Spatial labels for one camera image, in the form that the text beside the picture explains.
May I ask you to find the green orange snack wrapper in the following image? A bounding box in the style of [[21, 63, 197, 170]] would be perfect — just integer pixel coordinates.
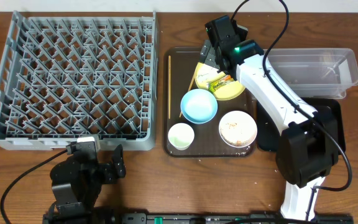
[[207, 75, 234, 93]]

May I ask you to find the small white cup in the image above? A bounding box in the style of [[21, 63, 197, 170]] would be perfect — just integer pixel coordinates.
[[168, 123, 195, 151]]

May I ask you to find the white bowl with food residue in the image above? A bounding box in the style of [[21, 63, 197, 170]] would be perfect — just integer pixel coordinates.
[[218, 111, 257, 148]]

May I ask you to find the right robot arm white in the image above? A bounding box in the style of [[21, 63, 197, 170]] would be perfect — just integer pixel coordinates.
[[205, 16, 339, 221]]

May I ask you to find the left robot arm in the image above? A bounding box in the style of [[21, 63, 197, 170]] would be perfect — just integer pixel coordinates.
[[42, 142, 126, 223]]

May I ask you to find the clear plastic waste bin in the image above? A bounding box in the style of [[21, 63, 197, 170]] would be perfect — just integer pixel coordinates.
[[268, 48, 358, 99]]

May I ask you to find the black waste tray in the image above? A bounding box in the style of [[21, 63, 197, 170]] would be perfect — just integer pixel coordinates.
[[256, 98, 346, 152]]

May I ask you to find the grey dishwasher rack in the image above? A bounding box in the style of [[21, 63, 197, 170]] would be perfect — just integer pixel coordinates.
[[0, 12, 159, 151]]

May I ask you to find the yellow plate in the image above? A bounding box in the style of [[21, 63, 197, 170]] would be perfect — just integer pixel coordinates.
[[195, 62, 245, 100]]

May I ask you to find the wooden chopstick under bowl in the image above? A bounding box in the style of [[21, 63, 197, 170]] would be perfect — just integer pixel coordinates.
[[179, 73, 195, 118]]

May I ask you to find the long wooden chopstick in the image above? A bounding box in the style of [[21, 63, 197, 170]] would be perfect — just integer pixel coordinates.
[[168, 55, 172, 119]]

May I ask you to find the light blue bowl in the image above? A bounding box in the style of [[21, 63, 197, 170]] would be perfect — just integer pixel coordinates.
[[180, 89, 218, 124]]

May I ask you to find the dark brown serving tray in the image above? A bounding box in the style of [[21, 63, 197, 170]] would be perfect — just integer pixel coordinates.
[[162, 47, 256, 158]]

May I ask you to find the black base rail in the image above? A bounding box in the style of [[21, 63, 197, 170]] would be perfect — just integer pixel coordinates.
[[115, 212, 354, 224]]

